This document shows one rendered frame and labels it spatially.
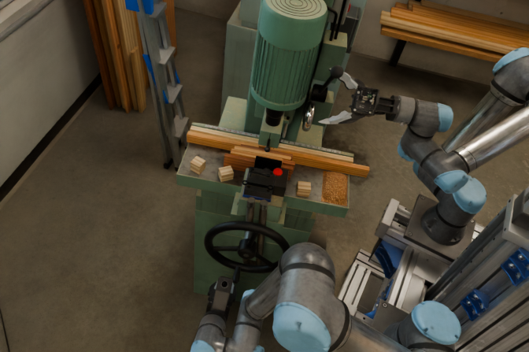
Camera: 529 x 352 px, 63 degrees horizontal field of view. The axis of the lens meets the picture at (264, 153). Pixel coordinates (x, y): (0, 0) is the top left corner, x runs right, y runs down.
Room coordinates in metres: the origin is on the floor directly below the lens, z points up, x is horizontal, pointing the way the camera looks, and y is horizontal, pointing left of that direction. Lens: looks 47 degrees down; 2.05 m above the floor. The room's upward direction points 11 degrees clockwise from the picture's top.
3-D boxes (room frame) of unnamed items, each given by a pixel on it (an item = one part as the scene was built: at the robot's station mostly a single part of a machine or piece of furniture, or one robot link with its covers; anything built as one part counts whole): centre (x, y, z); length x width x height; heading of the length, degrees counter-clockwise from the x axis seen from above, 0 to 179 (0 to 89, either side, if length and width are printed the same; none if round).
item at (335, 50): (1.28, -0.16, 1.23); 0.09 x 0.08 x 0.15; 0
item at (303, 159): (1.07, -0.05, 0.92); 0.67 x 0.02 x 0.04; 90
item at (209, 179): (0.96, -0.02, 0.87); 0.61 x 0.30 x 0.06; 90
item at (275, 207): (0.87, -0.02, 0.92); 0.15 x 0.13 x 0.09; 90
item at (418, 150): (0.93, -0.44, 1.22); 0.11 x 0.08 x 0.11; 34
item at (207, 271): (1.19, -0.01, 0.36); 0.58 x 0.45 x 0.71; 0
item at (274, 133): (1.09, -0.01, 1.03); 0.14 x 0.07 x 0.09; 0
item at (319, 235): (0.92, -0.27, 0.58); 0.12 x 0.08 x 0.08; 0
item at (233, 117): (1.19, -0.01, 0.76); 0.57 x 0.45 x 0.09; 0
